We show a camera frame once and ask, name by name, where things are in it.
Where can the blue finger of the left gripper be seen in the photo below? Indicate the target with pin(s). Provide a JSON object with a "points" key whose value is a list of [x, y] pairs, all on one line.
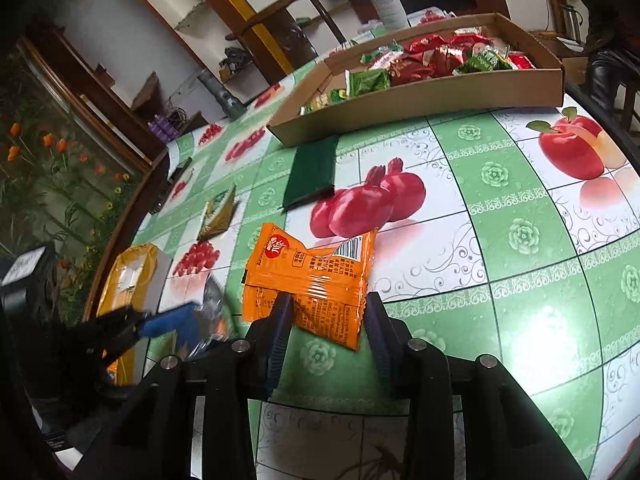
{"points": [[188, 322]]}

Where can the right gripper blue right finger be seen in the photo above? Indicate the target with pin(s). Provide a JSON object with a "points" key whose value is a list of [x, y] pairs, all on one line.
{"points": [[387, 340]]}

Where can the black smartphone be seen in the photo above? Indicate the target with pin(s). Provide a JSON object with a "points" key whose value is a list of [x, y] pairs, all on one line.
{"points": [[168, 186]]}

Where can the flower wall painting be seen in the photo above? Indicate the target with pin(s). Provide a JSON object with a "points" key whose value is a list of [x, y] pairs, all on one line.
{"points": [[61, 181]]}

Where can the dark wooden chair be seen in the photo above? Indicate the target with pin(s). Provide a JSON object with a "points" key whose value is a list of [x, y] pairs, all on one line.
{"points": [[276, 42]]}

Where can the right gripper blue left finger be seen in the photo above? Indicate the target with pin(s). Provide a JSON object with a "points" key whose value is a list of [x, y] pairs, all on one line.
{"points": [[277, 332]]}

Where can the man in black jacket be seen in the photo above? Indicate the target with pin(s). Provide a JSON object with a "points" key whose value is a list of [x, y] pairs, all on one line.
{"points": [[612, 47]]}

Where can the purple bottles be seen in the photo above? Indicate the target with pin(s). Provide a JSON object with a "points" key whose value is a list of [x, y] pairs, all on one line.
{"points": [[163, 129]]}

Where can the green snack packet in box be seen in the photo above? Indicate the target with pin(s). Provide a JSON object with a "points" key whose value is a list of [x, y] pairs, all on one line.
{"points": [[366, 81]]}

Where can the green fruit pattern tablecloth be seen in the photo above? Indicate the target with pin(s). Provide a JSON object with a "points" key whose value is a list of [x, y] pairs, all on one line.
{"points": [[504, 254]]}

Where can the dark green snack packet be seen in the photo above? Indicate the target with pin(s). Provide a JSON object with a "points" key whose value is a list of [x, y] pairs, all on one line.
{"points": [[312, 174]]}

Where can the orange snack packet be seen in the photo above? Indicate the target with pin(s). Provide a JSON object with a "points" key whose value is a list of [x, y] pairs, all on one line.
{"points": [[328, 284]]}

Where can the silver foil snack packet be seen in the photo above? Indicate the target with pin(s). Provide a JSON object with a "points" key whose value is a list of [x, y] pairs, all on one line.
{"points": [[213, 319]]}

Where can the grey metal flashlight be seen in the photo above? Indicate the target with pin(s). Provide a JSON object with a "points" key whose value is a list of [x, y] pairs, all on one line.
{"points": [[230, 104]]}

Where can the yellow rimmed white tray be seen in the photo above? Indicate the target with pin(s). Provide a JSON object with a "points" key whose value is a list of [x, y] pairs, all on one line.
{"points": [[136, 280]]}

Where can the green yellow snack packet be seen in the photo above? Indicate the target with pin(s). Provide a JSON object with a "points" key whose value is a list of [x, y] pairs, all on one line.
{"points": [[218, 214]]}

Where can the brown cardboard snack tray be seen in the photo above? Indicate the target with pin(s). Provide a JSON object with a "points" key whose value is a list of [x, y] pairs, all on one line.
{"points": [[538, 86]]}

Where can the red snack packets pile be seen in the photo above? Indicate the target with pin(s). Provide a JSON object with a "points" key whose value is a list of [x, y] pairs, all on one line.
{"points": [[434, 56]]}

